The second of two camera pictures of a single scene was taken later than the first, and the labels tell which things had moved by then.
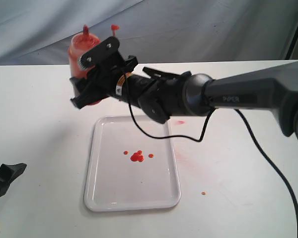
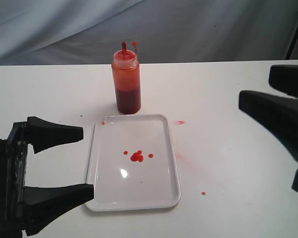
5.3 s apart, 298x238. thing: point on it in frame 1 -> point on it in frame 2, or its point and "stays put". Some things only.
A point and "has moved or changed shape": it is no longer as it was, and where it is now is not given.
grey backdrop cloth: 25,32 stays put
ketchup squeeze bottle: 78,46 has moved or changed shape
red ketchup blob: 137,156 stays put
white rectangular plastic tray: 128,171 stays put
